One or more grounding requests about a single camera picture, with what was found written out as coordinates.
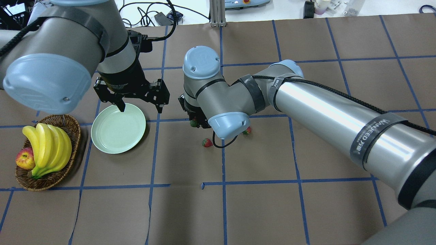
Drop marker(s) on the black power adapter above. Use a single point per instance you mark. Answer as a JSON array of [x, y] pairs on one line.
[[162, 19]]

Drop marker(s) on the woven wicker basket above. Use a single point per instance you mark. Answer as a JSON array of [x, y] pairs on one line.
[[71, 126]]

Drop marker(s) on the red yellow apple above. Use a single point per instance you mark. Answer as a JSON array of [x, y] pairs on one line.
[[25, 158]]

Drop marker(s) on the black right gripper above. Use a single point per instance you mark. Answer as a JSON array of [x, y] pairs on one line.
[[193, 113]]

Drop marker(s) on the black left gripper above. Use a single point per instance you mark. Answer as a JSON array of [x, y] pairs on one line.
[[123, 79]]

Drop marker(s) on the yellow banana bunch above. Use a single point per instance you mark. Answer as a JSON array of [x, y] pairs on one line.
[[52, 148]]

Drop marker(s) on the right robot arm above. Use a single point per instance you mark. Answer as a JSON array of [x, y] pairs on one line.
[[399, 153]]

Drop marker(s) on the light green plate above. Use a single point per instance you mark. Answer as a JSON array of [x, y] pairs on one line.
[[114, 132]]

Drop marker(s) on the aluminium frame post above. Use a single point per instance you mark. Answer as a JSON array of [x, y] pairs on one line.
[[217, 13]]

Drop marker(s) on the red strawberry green top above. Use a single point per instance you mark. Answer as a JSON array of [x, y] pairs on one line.
[[194, 123]]

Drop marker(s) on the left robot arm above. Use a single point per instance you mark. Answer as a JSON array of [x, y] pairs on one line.
[[48, 65]]

